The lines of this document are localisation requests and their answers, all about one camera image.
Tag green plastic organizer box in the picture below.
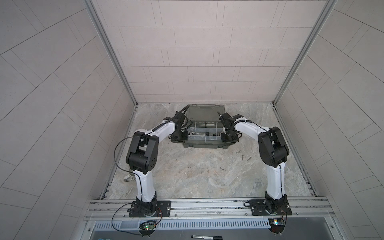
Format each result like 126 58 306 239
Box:
183 104 232 149

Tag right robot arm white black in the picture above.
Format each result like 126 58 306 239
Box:
219 113 292 215

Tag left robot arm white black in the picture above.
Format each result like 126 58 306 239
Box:
116 105 190 216

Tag white vent grille strip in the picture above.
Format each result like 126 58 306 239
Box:
94 219 271 231

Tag left controller board green LED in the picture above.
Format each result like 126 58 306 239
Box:
139 221 157 237

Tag right controller board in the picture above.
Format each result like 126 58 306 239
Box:
268 218 286 234

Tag black marker pen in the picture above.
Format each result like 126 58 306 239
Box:
191 235 223 240

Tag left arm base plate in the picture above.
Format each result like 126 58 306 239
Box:
127 200 171 218

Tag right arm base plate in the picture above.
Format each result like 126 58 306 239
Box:
244 199 293 216

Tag aluminium mounting rail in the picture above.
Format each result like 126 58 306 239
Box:
84 197 336 221

